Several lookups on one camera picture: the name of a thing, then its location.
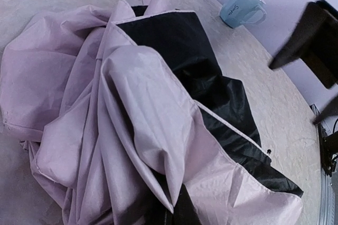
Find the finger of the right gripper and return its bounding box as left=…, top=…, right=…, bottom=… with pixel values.
left=268, top=0, right=337, bottom=89

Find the pink folding umbrella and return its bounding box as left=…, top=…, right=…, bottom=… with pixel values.
left=1, top=0, right=303, bottom=224

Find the light blue mug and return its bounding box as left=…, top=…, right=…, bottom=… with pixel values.
left=219, top=0, right=267, bottom=29

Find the front aluminium rail base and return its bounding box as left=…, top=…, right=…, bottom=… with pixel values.
left=310, top=103, right=338, bottom=225

